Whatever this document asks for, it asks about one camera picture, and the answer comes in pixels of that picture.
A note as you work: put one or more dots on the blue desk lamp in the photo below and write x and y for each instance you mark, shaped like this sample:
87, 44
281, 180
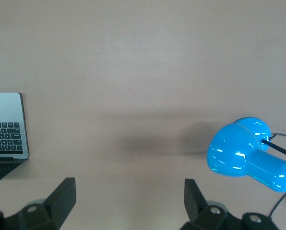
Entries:
231, 148

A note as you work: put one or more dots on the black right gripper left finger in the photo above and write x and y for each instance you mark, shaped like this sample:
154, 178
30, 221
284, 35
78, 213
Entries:
49, 210

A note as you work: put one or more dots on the silver grey laptop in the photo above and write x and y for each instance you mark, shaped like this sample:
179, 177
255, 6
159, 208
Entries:
8, 110

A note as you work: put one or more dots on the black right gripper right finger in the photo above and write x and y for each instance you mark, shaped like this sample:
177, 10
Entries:
205, 218

